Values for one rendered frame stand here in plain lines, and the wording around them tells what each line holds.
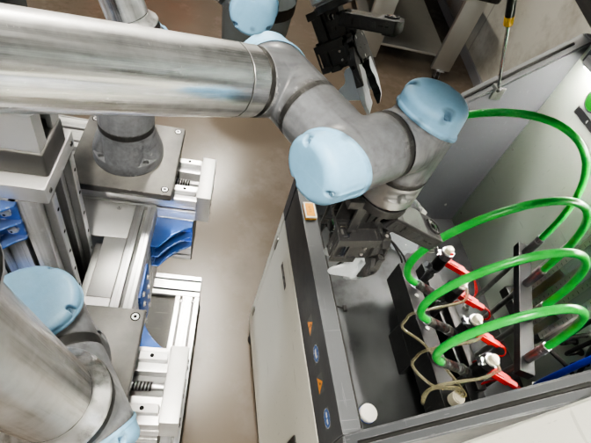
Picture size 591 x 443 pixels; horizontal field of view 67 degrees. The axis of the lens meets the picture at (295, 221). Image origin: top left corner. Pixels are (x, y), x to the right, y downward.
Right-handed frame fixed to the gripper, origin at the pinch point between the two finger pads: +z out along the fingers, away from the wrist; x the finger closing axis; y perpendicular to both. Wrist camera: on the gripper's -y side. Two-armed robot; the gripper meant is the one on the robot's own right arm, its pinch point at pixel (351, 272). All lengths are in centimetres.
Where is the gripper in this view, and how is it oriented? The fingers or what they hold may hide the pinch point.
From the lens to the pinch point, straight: 75.2
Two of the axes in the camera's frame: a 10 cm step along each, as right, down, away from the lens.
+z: -2.2, 6.1, 7.6
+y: -9.7, -0.3, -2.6
